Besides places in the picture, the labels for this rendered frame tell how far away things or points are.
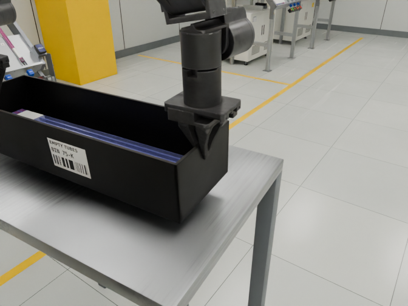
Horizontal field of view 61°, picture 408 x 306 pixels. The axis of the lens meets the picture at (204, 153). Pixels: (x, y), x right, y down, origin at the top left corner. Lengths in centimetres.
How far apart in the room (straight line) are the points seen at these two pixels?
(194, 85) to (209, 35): 7
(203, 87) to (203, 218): 24
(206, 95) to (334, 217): 157
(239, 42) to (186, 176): 21
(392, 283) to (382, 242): 25
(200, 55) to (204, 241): 29
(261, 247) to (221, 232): 35
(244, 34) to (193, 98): 12
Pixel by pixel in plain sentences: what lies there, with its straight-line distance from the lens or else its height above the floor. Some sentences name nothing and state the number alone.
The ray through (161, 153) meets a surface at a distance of 66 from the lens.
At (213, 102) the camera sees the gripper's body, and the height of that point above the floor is 102.
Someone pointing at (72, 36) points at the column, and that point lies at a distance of 388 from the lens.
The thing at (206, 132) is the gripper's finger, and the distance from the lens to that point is 51.
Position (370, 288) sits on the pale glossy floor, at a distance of 170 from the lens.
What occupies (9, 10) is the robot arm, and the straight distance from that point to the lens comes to 95.
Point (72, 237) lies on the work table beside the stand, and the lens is 63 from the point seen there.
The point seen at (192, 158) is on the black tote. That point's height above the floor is 93.
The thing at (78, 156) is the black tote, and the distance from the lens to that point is 65.
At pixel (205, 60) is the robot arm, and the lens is 48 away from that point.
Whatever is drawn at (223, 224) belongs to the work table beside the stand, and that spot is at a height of 80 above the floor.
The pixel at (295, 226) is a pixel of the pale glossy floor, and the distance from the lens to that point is 187.
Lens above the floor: 120
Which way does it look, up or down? 30 degrees down
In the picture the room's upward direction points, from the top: straight up
